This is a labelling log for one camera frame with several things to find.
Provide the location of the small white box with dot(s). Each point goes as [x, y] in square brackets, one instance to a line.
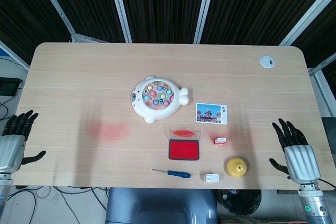
[211, 177]

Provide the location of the red ink pad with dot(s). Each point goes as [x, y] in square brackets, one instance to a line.
[183, 150]

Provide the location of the black monitor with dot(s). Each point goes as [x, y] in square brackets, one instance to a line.
[9, 85]

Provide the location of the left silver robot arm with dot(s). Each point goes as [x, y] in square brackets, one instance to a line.
[4, 187]

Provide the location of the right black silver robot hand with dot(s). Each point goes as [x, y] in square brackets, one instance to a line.
[300, 159]

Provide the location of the white fish-shaped fishing toy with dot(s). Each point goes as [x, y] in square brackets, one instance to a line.
[155, 98]

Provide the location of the black trash bin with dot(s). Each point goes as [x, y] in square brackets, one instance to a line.
[241, 201]

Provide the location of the white partition post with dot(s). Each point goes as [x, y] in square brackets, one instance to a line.
[307, 15]
[56, 6]
[321, 82]
[205, 3]
[14, 56]
[119, 3]

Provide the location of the photo postcard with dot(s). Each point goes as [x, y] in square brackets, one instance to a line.
[211, 113]

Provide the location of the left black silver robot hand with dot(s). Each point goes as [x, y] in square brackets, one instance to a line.
[10, 145]

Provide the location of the small red stamp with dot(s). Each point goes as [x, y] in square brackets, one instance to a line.
[219, 140]

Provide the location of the yellow pear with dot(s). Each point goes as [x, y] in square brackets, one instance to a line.
[237, 167]

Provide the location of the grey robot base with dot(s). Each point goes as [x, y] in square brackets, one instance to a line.
[157, 205]

